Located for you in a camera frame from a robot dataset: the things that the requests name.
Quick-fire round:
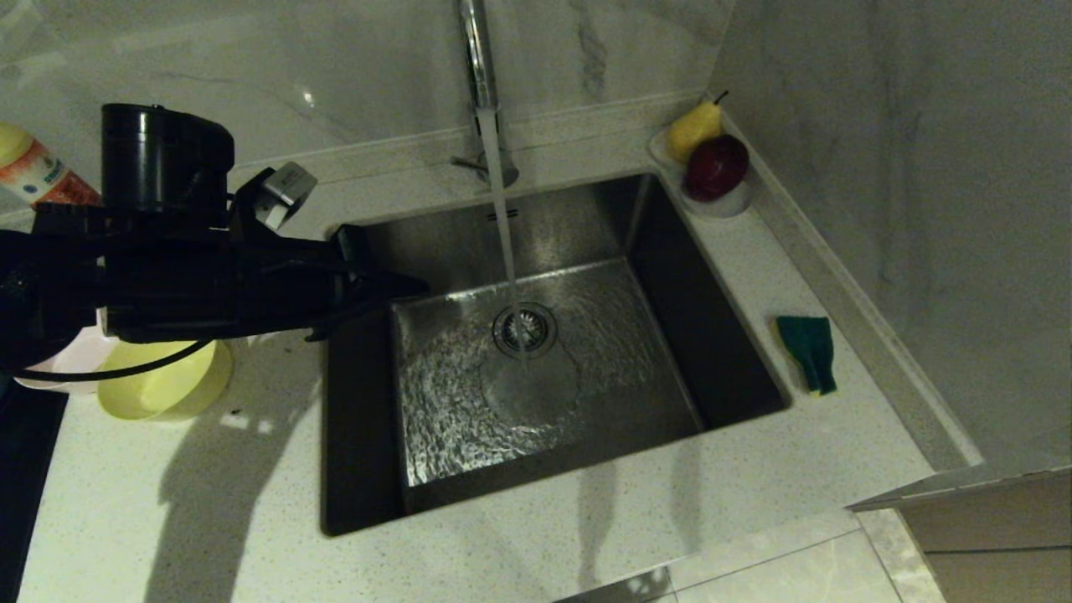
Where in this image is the running tap water stream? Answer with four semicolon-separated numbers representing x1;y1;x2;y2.
476;107;533;357

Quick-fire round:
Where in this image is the orange label detergent bottle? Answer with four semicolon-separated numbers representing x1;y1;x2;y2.
0;121;101;209

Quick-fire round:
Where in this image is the yellow pear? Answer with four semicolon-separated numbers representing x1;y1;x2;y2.
667;90;729;163

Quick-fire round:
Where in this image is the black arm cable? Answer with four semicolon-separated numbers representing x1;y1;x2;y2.
13;335;214;384

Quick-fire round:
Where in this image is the small white dish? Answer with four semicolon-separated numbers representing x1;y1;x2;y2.
651;127;753;219

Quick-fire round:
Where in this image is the green and yellow sponge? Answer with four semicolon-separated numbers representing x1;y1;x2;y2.
775;315;838;396

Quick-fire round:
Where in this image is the yellow plastic bowl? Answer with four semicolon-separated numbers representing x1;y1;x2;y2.
96;337;235;421

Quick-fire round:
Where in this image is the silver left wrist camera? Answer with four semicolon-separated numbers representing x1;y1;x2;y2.
251;162;319;231

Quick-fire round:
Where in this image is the chrome kitchen faucet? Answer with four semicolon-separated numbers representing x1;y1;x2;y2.
450;0;520;188

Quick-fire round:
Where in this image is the dark red apple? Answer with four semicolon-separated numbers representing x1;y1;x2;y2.
687;134;752;203

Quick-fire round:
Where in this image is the stainless steel sink basin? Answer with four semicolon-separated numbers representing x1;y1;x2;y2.
321;172;792;537

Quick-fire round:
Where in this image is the metal sink drain strainer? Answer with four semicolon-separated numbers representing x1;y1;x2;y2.
492;302;559;361

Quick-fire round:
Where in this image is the black induction cooktop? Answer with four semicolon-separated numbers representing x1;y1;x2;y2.
0;373;70;603

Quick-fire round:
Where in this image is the pink plastic bowl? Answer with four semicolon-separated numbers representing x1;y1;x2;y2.
13;310;118;394

